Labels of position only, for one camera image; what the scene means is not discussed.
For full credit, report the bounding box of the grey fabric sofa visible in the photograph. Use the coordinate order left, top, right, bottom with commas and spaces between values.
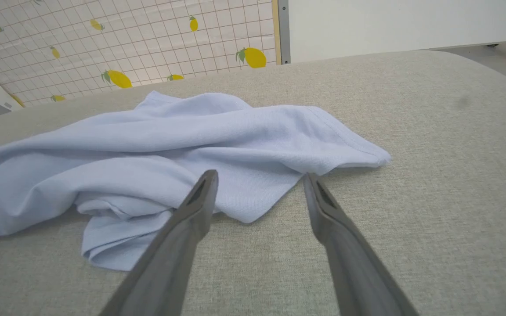
0, 49, 506, 316

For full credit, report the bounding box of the lemon print partition panel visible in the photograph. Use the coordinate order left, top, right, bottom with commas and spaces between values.
0, 0, 282, 108

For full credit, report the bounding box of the light blue white shirt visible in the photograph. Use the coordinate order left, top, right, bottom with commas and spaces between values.
0, 90, 392, 273

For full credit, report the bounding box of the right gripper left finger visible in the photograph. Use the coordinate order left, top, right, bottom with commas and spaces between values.
98, 169, 220, 316

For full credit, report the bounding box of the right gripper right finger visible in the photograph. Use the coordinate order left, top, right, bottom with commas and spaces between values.
302, 172, 419, 316

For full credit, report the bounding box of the grey metal stand post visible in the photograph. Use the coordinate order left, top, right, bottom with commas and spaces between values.
278, 0, 290, 65

